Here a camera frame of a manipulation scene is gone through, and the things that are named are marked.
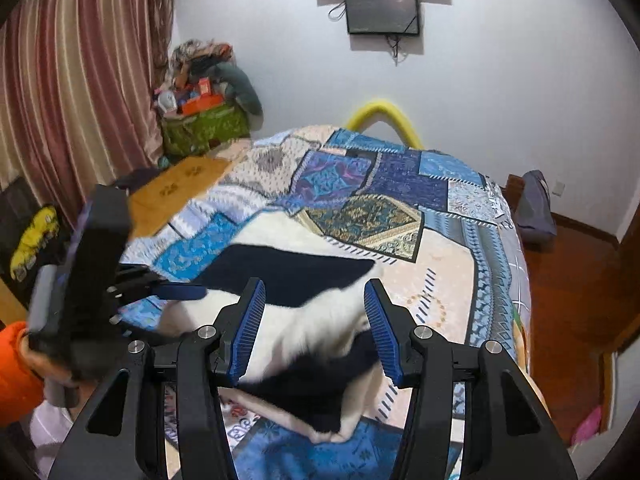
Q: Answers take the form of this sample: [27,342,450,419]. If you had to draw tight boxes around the yellow foam bed rail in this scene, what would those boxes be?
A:
[345,100,425,150]

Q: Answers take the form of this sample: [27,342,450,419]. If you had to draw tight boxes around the black white striped sweater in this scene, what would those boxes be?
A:
[157,211,384,443]

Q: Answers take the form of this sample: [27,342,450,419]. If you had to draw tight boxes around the green fabric storage basket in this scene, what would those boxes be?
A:
[160,104,250,157]

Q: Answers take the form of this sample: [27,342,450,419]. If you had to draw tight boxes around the grey backpack on floor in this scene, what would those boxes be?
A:
[514,170,558,245]

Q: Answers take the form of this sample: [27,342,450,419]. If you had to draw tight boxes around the person left hand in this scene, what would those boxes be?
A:
[18,336,96,394]

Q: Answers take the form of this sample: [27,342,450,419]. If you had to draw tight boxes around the red striped curtain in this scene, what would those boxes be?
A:
[1,0,174,221]

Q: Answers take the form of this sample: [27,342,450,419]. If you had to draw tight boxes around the wooden lap desk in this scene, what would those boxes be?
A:
[128,156,230,238]

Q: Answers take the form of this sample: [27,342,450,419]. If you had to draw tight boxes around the small black wall monitor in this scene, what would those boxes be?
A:
[345,0,421,36]

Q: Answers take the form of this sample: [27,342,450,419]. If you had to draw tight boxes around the left orange sleeve forearm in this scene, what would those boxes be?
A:
[0,322,43,428]

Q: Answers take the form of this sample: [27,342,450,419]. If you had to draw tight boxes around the white wall socket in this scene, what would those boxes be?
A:
[551,181,565,197]

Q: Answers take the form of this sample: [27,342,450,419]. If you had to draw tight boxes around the blue patchwork bed quilt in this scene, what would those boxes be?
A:
[122,126,530,478]

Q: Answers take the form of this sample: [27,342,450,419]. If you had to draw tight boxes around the orange box in basket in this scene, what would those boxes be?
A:
[179,77,224,116]

